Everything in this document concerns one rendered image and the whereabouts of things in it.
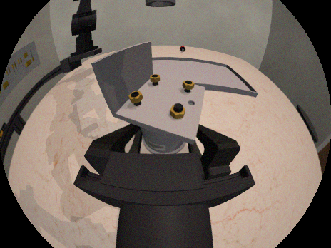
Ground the brass hex nut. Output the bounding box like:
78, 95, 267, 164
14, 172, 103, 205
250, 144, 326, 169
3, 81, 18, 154
150, 74, 160, 82
170, 105, 185, 119
128, 91, 143, 103
183, 81, 195, 90

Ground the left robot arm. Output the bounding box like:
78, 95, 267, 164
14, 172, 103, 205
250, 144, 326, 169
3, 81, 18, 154
71, 0, 98, 57

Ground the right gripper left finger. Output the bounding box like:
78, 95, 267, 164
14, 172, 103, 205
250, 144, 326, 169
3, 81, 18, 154
89, 124, 142, 153

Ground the grey l-shaped metal bracket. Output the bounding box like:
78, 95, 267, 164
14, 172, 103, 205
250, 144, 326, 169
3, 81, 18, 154
91, 42, 205, 145

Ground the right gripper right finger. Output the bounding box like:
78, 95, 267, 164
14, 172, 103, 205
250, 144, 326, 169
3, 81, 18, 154
188, 124, 240, 174

